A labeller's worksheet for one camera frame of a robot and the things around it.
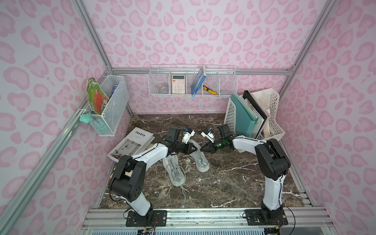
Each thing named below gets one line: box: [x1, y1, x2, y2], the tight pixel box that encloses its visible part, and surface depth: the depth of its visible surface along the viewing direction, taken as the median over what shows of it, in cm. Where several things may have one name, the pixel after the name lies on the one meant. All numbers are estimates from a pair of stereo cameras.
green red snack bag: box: [86, 77, 110, 115], surface depth 75 cm
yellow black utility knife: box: [202, 85, 218, 95], surface depth 100 cm
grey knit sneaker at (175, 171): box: [162, 152, 187, 188], surface depth 86 cm
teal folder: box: [230, 91, 259, 138], surface depth 81 cm
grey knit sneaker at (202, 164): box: [188, 139, 211, 173], surface depth 90 cm
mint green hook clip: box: [79, 112, 93, 124], surface depth 64 cm
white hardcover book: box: [107, 126, 156, 164], surface depth 100 cm
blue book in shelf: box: [190, 65, 207, 97], surface depth 90 cm
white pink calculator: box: [171, 74, 186, 94], surface depth 97 cm
